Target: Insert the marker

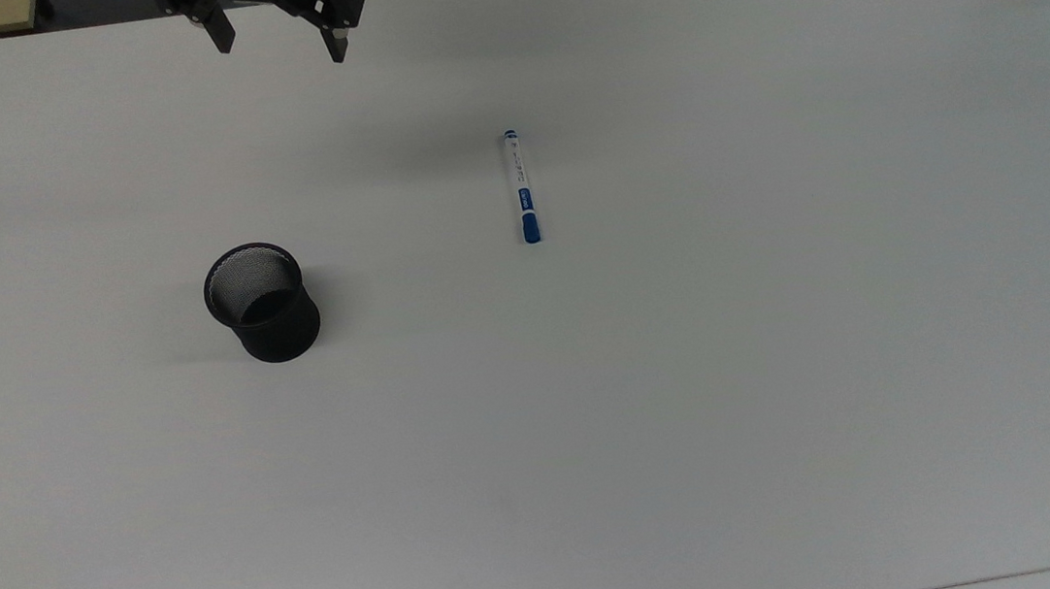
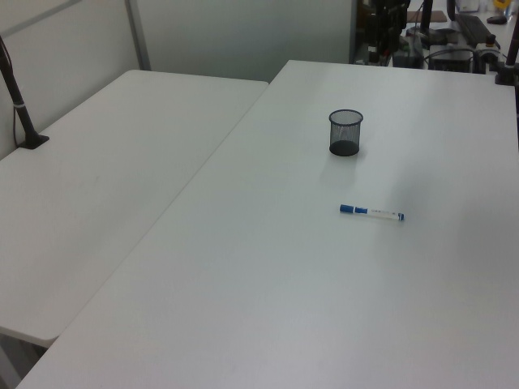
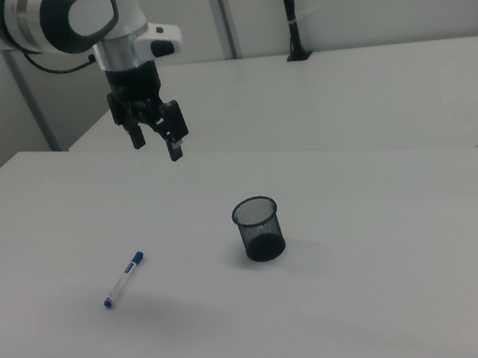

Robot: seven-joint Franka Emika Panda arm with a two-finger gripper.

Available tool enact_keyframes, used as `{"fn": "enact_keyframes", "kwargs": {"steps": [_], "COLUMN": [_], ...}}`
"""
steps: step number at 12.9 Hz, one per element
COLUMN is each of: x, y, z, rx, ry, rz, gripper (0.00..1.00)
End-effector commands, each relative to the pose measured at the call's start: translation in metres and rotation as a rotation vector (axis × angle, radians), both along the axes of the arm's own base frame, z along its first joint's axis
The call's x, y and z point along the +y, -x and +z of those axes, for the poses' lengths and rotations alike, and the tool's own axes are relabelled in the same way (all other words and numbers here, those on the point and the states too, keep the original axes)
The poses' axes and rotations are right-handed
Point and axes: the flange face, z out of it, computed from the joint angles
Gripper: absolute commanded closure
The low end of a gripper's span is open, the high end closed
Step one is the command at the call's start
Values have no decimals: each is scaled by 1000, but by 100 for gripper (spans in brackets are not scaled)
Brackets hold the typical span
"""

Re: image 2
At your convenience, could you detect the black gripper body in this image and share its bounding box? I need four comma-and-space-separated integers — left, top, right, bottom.
371, 0, 410, 49

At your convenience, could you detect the blue and white marker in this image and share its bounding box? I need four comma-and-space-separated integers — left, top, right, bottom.
338, 203, 407, 224

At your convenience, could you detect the black monitor stand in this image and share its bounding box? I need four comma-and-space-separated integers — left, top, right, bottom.
406, 0, 448, 45

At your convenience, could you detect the black electronics box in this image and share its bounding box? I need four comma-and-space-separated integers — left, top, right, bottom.
427, 43, 476, 75

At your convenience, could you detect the black keyboard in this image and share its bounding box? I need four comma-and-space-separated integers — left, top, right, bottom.
455, 14, 492, 46

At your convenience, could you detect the black mesh pen cup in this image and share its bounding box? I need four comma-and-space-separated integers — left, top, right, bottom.
328, 109, 365, 157

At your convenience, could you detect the black camera stand with plate base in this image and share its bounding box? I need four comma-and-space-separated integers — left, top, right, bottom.
0, 34, 51, 151

